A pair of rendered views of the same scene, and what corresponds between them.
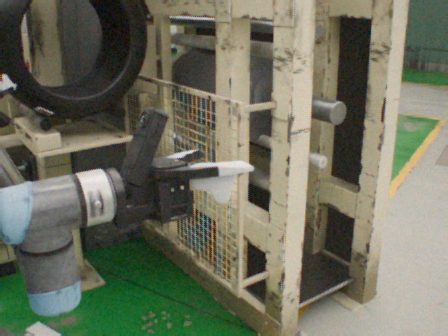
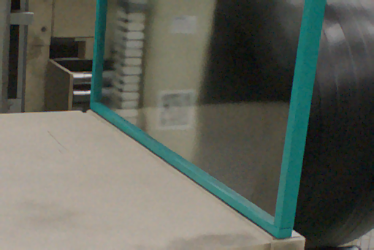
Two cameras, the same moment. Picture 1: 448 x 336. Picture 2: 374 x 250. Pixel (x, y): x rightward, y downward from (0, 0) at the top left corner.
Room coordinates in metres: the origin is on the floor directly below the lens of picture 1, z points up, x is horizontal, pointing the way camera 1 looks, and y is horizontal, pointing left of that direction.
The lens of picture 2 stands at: (1.77, 2.48, 1.65)
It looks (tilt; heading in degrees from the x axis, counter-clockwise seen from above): 17 degrees down; 279
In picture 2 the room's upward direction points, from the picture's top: 5 degrees clockwise
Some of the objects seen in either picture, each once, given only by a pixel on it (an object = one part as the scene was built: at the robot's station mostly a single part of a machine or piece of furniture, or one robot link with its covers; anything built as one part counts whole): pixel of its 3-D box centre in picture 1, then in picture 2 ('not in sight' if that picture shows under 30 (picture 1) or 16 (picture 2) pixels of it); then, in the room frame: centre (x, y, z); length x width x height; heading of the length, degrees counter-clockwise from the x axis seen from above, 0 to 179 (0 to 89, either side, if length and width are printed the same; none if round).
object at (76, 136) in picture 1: (72, 135); not in sight; (1.80, 0.62, 0.80); 0.37 x 0.36 x 0.02; 125
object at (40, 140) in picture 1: (36, 132); not in sight; (1.72, 0.73, 0.84); 0.36 x 0.09 x 0.06; 35
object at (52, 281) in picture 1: (48, 267); not in sight; (0.59, 0.26, 0.94); 0.11 x 0.08 x 0.11; 32
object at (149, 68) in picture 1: (132, 58); (93, 126); (2.20, 0.44, 1.05); 0.20 x 0.15 x 0.30; 35
